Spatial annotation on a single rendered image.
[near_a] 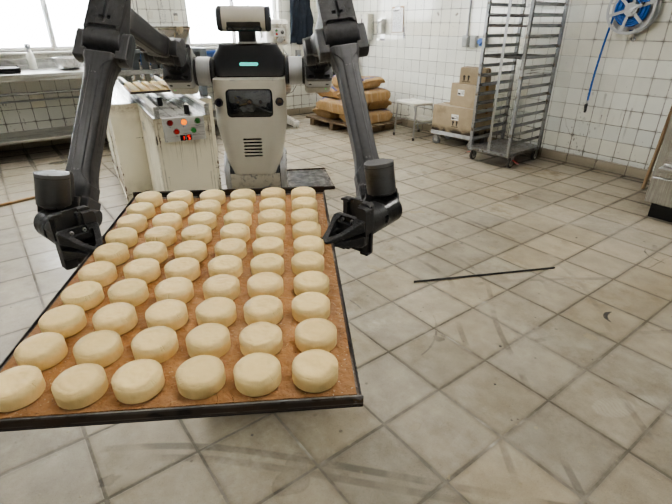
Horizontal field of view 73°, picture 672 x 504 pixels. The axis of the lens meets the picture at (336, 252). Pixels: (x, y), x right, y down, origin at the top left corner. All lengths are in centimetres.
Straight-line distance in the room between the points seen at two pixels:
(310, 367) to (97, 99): 77
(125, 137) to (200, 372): 324
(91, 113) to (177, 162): 199
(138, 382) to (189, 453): 129
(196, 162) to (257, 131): 153
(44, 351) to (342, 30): 83
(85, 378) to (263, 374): 18
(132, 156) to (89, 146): 266
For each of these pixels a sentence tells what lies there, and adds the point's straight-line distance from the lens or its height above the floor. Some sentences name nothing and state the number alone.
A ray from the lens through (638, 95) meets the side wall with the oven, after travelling 526.
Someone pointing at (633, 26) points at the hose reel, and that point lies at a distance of 527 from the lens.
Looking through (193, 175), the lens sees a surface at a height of 47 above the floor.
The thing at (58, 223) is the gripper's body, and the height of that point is 103.
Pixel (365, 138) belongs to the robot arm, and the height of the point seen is 112.
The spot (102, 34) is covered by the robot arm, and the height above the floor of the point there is 131.
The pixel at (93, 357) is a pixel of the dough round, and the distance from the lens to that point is 58.
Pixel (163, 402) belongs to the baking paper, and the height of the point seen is 99.
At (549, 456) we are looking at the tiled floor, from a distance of 188.
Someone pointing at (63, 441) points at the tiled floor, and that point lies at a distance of 202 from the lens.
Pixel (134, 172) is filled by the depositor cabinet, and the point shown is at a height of 35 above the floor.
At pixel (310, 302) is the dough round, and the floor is 101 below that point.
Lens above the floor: 133
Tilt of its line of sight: 26 degrees down
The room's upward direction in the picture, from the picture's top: straight up
